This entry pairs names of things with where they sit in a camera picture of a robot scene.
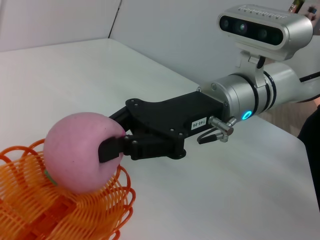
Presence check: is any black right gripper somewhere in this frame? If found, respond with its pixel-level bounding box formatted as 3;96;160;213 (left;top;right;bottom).
97;91;228;164

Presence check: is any pink foam peach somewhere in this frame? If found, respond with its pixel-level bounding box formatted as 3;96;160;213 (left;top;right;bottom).
42;111;126;196

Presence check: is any orange wire basket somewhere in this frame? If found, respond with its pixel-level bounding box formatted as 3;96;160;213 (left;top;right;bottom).
0;138;137;240

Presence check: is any dark robot torso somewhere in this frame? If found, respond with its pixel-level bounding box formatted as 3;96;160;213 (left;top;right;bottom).
296;103;320;151

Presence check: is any silver camera mount bracket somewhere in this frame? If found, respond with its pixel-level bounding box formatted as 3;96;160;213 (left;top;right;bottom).
235;48;268;89

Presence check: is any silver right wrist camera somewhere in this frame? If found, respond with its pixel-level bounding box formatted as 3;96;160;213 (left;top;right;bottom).
216;4;315;61

